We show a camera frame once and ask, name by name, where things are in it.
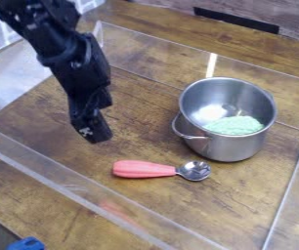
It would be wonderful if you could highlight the stainless steel pot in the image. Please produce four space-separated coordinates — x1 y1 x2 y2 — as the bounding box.
170 77 277 162

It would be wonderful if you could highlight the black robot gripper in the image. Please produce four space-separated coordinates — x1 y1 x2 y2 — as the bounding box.
37 33 113 144

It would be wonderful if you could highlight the green food lump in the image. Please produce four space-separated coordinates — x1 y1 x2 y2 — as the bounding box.
203 116 264 136

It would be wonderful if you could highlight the black strip on table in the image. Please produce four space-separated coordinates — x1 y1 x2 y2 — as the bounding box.
193 7 278 34

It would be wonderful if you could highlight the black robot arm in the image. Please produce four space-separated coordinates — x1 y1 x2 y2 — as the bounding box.
0 0 111 144

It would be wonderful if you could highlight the pink handled metal spoon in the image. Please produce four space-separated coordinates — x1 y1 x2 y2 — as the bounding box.
111 160 210 182

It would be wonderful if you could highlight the blue object at corner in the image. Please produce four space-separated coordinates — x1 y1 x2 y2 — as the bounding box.
5 236 45 250

